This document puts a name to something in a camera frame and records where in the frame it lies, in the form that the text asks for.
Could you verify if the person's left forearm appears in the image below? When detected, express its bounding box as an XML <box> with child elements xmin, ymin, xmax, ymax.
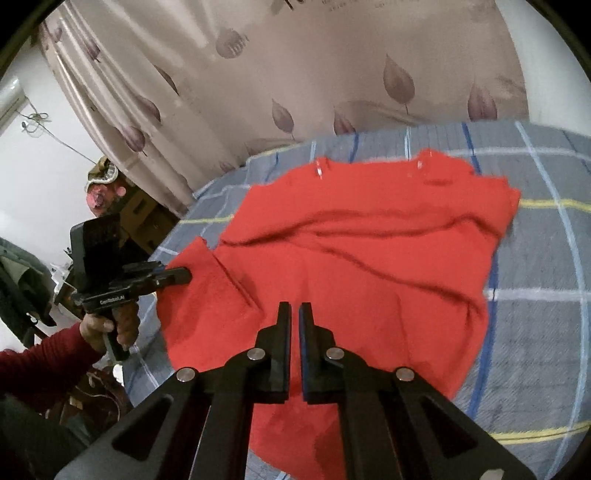
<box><xmin>0</xmin><ymin>320</ymin><xmax>105</xmax><ymax>408</ymax></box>

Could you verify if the grey plaid bed sheet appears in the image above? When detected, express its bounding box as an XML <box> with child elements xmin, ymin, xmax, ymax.
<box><xmin>122</xmin><ymin>119</ymin><xmax>591</xmax><ymax>480</ymax></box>

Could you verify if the dark green jacket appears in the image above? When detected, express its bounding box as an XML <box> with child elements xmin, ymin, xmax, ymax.
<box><xmin>0</xmin><ymin>237</ymin><xmax>59</xmax><ymax>348</ymax></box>

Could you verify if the person's left hand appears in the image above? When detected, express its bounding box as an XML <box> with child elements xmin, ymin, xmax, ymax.
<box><xmin>79</xmin><ymin>302</ymin><xmax>140</xmax><ymax>356</ymax></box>

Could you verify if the white air conditioner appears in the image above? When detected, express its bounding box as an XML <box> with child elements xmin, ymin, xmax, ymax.
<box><xmin>0</xmin><ymin>76</ymin><xmax>27</xmax><ymax>128</ymax></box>

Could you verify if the red knitted sweater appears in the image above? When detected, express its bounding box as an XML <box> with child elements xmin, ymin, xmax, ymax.
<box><xmin>156</xmin><ymin>148</ymin><xmax>522</xmax><ymax>480</ymax></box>

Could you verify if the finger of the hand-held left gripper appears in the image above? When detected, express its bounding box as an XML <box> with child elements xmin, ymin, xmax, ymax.
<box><xmin>158</xmin><ymin>266</ymin><xmax>193</xmax><ymax>289</ymax></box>

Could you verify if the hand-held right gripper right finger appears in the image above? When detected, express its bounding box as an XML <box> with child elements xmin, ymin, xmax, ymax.
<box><xmin>299</xmin><ymin>301</ymin><xmax>539</xmax><ymax>480</ymax></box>

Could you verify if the brown wooden cabinet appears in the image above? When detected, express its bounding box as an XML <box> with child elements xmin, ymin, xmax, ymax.
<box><xmin>108</xmin><ymin>187</ymin><xmax>179</xmax><ymax>257</ymax></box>

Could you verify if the beige leaf print curtain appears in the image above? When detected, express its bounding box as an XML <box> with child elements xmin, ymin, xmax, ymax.
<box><xmin>39</xmin><ymin>0</ymin><xmax>530</xmax><ymax>219</ymax></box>

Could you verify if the pink decorative ornament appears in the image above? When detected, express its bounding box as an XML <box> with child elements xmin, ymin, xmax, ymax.
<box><xmin>84</xmin><ymin>156</ymin><xmax>128</xmax><ymax>219</ymax></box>

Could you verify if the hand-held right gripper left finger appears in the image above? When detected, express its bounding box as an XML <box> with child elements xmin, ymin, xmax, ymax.
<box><xmin>54</xmin><ymin>301</ymin><xmax>293</xmax><ymax>480</ymax></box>

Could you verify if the thin grey cable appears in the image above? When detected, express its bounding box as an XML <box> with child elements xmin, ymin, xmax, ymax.
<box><xmin>21</xmin><ymin>110</ymin><xmax>99</xmax><ymax>163</ymax></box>

